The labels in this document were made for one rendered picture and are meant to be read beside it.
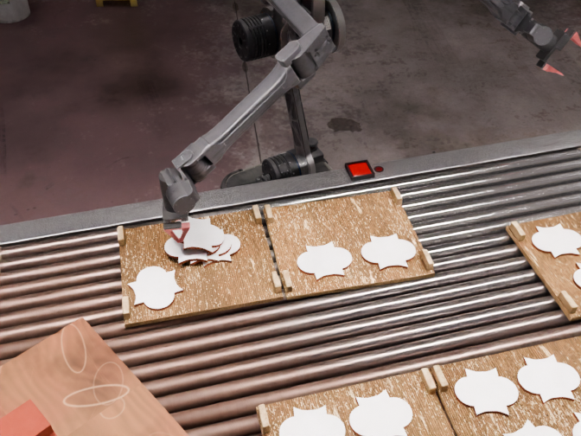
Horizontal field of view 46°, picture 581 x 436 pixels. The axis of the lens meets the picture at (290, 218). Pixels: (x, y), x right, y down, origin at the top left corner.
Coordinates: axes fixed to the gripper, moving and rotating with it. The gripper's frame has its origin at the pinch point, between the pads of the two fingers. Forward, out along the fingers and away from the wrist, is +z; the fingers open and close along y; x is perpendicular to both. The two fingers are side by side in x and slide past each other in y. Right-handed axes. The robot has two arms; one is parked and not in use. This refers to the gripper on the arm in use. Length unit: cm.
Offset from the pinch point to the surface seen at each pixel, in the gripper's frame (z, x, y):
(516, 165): 12, -108, 26
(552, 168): 11, -118, 23
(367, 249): 7, -51, -8
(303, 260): 7.1, -32.5, -9.6
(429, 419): 8, -53, -60
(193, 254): 4.8, -3.0, -5.2
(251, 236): 8.2, -19.4, 2.7
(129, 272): 7.6, 14.5, -6.8
